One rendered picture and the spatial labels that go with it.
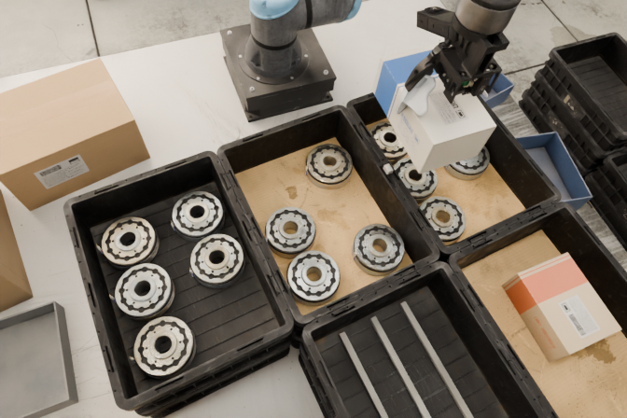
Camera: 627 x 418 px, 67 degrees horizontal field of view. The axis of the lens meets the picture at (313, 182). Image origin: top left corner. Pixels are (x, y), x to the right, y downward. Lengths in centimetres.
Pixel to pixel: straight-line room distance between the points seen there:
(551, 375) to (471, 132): 49
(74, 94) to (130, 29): 147
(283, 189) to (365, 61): 59
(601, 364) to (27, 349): 113
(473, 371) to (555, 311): 19
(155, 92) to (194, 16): 132
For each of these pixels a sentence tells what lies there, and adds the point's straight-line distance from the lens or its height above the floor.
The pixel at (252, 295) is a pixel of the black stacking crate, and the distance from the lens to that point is 96.
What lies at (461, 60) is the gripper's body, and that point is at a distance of 76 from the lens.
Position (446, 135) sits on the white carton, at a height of 113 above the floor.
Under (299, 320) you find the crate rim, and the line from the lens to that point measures 84.
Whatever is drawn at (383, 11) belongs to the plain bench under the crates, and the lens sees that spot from 167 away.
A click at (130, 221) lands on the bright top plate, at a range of 103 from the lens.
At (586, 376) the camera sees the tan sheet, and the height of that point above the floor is 83.
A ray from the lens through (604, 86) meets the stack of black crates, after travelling 207.
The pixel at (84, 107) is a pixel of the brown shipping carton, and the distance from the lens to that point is 122.
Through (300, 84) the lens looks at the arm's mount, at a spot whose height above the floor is 80.
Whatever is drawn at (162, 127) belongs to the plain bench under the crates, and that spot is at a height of 70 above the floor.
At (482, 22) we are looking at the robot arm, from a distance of 69.
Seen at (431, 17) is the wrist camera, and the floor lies 125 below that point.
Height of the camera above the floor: 175
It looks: 60 degrees down
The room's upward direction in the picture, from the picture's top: 7 degrees clockwise
